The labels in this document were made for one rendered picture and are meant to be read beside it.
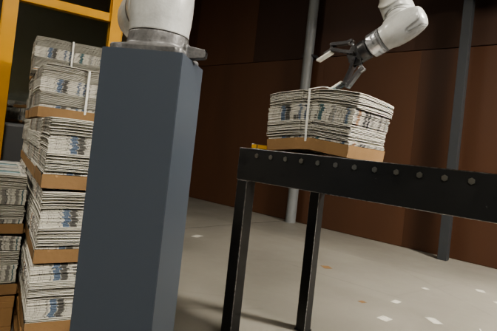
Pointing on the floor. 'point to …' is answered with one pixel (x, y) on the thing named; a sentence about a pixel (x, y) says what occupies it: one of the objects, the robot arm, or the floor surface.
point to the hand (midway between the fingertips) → (325, 74)
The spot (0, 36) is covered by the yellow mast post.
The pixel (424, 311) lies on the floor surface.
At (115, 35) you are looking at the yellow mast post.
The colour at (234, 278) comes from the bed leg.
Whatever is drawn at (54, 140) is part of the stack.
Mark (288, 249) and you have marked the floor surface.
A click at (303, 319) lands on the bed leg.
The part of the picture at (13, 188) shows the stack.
